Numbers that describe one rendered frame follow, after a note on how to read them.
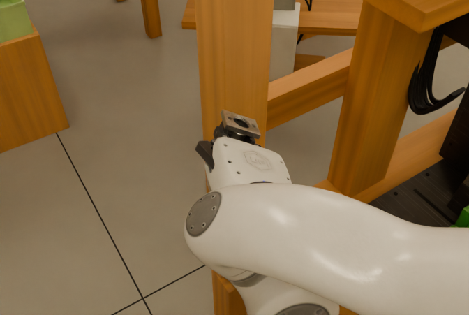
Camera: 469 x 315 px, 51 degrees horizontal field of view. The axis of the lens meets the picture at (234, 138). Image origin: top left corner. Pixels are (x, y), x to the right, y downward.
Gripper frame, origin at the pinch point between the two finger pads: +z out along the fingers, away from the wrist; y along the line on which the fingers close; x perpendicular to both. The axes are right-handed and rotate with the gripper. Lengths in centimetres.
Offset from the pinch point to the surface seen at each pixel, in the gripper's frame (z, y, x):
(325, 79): 35.3, -28.7, -2.9
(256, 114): 16.2, -8.8, 2.2
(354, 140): 36, -45, 9
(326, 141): 158, -121, 65
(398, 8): 15.1, -21.7, -24.3
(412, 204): 32, -69, 19
